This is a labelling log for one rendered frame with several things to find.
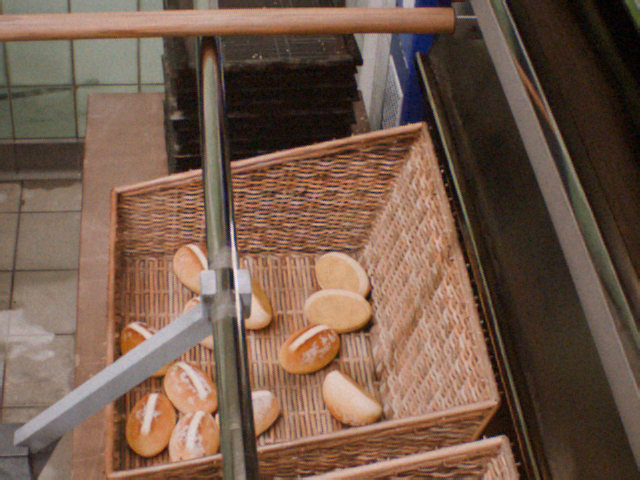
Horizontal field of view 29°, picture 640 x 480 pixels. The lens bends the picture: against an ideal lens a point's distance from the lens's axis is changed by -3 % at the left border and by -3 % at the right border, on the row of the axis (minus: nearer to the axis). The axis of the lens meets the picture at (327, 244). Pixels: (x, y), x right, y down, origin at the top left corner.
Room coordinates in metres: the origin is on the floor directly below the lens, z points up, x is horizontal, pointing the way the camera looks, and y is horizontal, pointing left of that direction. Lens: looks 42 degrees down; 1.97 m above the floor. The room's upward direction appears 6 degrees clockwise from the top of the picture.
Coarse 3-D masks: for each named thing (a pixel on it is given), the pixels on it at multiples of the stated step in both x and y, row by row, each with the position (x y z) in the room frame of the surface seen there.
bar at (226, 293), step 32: (224, 96) 1.10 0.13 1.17; (224, 128) 1.04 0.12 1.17; (224, 160) 0.98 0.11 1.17; (224, 192) 0.93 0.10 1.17; (224, 224) 0.89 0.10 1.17; (224, 256) 0.84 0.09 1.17; (224, 288) 0.80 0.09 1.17; (192, 320) 0.80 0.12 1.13; (224, 320) 0.76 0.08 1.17; (160, 352) 0.79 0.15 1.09; (224, 352) 0.72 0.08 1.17; (96, 384) 0.79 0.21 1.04; (128, 384) 0.79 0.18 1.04; (224, 384) 0.69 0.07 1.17; (64, 416) 0.78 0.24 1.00; (224, 416) 0.66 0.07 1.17; (0, 448) 0.76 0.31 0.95; (32, 448) 0.77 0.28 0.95; (224, 448) 0.63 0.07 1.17; (256, 448) 0.63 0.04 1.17
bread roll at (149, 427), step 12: (156, 396) 1.12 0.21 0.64; (144, 408) 1.09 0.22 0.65; (156, 408) 1.09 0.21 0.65; (168, 408) 1.10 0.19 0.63; (132, 420) 1.08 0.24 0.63; (144, 420) 1.07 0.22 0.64; (156, 420) 1.07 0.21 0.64; (168, 420) 1.09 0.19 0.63; (132, 432) 1.06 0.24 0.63; (144, 432) 1.06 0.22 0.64; (156, 432) 1.06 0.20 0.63; (168, 432) 1.07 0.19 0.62; (132, 444) 1.05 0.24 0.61; (144, 444) 1.04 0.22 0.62; (156, 444) 1.05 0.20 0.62
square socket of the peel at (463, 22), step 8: (456, 8) 1.26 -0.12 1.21; (464, 8) 1.26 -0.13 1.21; (456, 16) 1.24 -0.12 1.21; (464, 16) 1.24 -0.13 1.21; (472, 16) 1.24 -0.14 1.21; (456, 24) 1.24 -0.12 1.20; (464, 24) 1.24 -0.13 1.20; (472, 24) 1.24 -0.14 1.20; (456, 32) 1.24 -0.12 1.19; (464, 32) 1.24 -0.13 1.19; (472, 32) 1.24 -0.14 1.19; (480, 32) 1.24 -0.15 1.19
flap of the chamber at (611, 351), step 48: (480, 0) 0.94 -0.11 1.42; (528, 0) 0.95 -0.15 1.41; (576, 0) 0.97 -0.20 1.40; (576, 48) 0.89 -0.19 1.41; (624, 48) 0.91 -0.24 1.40; (576, 96) 0.81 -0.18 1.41; (624, 96) 0.83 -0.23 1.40; (528, 144) 0.75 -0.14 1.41; (624, 144) 0.76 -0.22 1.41; (624, 192) 0.70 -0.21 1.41; (576, 240) 0.63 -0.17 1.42; (624, 240) 0.64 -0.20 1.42; (576, 288) 0.60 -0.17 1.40; (624, 384) 0.51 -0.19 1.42
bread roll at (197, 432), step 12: (180, 420) 1.09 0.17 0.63; (192, 420) 1.08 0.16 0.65; (204, 420) 1.08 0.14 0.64; (180, 432) 1.06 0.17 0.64; (192, 432) 1.06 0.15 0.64; (204, 432) 1.06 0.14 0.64; (216, 432) 1.08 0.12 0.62; (180, 444) 1.04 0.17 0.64; (192, 444) 1.04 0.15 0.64; (204, 444) 1.05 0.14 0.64; (216, 444) 1.06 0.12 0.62; (180, 456) 1.03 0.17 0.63; (192, 456) 1.03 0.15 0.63
